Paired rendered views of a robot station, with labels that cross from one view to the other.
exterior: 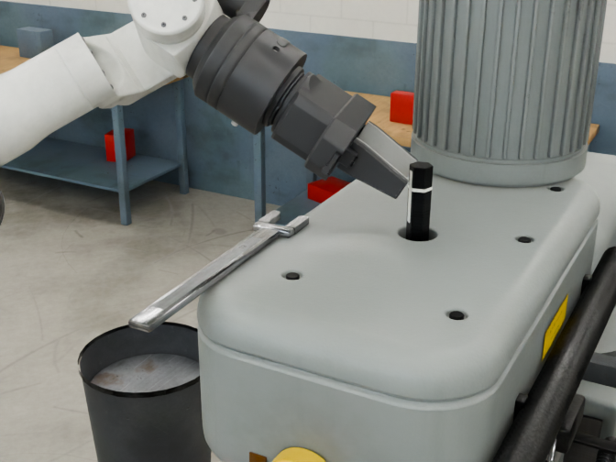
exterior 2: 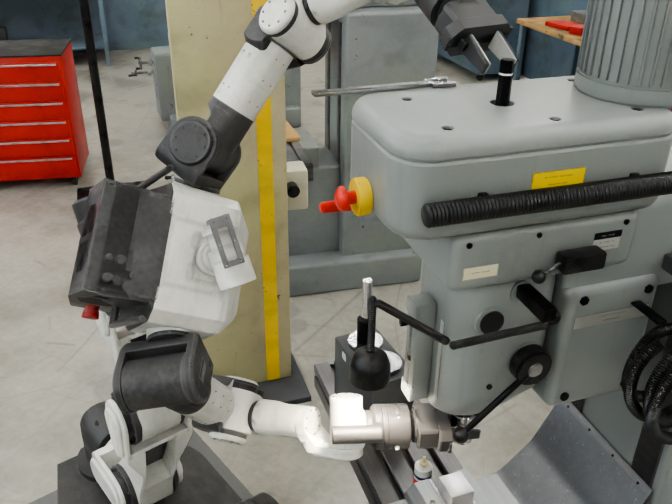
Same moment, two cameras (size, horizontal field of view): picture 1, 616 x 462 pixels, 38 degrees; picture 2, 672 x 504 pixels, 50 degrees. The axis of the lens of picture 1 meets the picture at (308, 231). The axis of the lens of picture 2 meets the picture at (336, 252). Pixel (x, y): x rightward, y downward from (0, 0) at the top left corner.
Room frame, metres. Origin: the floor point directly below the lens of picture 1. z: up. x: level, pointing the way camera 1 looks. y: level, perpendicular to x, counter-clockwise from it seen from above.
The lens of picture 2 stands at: (-0.20, -0.67, 2.22)
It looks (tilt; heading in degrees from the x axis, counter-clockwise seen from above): 29 degrees down; 44
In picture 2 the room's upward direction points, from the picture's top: 1 degrees clockwise
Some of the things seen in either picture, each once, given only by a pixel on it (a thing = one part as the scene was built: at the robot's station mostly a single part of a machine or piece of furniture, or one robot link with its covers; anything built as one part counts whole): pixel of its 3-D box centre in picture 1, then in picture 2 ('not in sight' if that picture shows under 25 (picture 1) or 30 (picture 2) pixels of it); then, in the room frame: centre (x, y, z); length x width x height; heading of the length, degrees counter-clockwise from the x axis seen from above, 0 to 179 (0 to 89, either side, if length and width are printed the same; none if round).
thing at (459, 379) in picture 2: not in sight; (476, 326); (0.77, -0.11, 1.47); 0.21 x 0.19 x 0.32; 62
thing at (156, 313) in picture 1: (225, 264); (383, 87); (0.68, 0.07, 1.89); 0.24 x 0.04 x 0.01; 153
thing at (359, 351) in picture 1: (419, 302); (504, 150); (0.78, -0.11, 1.81); 0.47 x 0.26 x 0.16; 152
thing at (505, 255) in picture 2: not in sight; (509, 220); (0.80, -0.12, 1.68); 0.34 x 0.24 x 0.10; 152
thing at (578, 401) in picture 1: (552, 436); (564, 264); (0.76, -0.25, 1.66); 0.12 x 0.04 x 0.04; 152
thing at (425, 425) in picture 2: not in sight; (416, 426); (0.69, -0.04, 1.23); 0.13 x 0.12 x 0.10; 48
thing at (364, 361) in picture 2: not in sight; (370, 363); (0.56, -0.02, 1.45); 0.07 x 0.07 x 0.06
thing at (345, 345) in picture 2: not in sight; (372, 381); (0.93, 0.27, 1.03); 0.22 x 0.12 x 0.20; 69
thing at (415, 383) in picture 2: not in sight; (418, 348); (0.66, -0.05, 1.45); 0.04 x 0.04 x 0.21; 62
